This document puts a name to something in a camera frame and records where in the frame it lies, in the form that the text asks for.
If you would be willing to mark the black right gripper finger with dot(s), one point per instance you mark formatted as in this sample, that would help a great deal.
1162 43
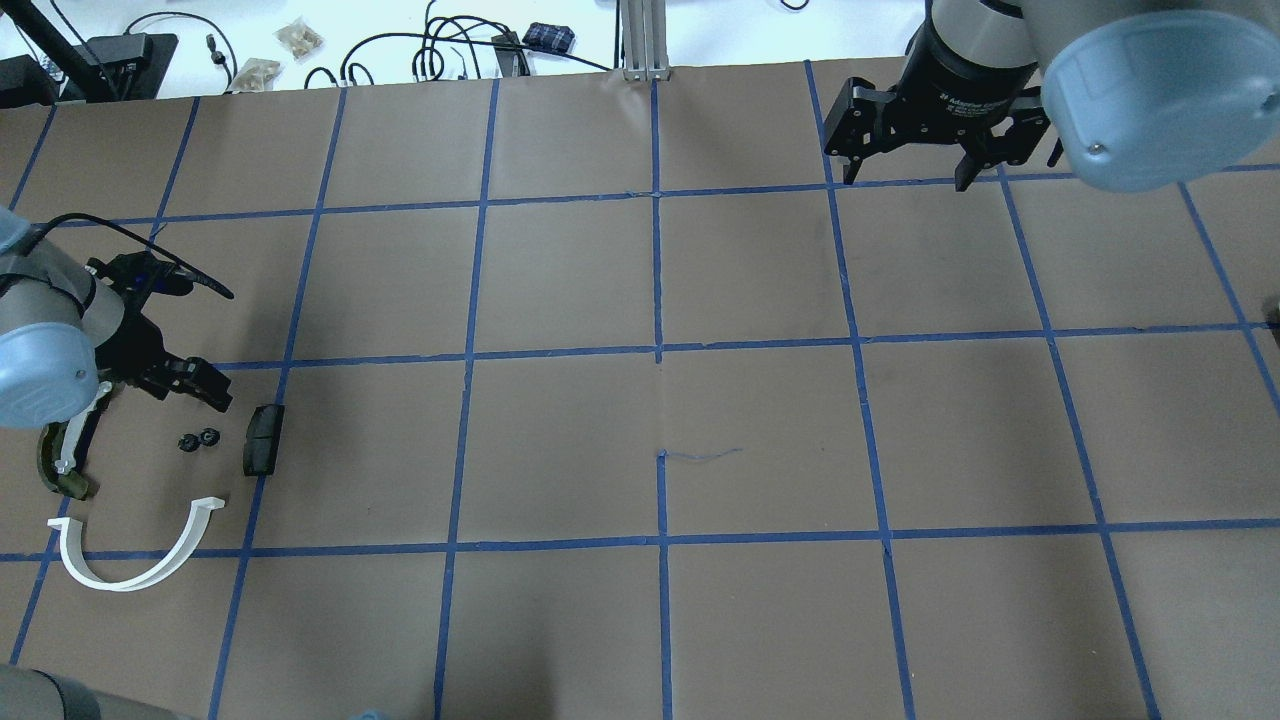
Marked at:
973 164
853 162

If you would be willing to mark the aluminium frame post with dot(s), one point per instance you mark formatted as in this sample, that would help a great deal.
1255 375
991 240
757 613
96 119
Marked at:
643 35

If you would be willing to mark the olive curved brake shoe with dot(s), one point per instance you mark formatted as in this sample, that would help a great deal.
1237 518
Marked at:
62 445

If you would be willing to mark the bag of small parts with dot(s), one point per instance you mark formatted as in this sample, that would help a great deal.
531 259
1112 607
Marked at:
299 38

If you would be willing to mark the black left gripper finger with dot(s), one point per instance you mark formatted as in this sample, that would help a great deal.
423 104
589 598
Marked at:
210 385

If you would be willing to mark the white curved plastic clip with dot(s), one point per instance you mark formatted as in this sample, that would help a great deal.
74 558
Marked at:
69 546

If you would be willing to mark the dark grey brake pad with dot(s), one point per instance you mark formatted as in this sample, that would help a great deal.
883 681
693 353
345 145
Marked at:
262 440

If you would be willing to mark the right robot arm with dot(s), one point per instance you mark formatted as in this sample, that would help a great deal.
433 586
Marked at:
1141 94

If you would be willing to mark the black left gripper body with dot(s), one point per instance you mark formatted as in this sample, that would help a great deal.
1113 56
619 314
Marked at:
128 349

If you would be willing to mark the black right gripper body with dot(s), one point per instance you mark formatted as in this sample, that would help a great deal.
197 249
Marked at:
962 72

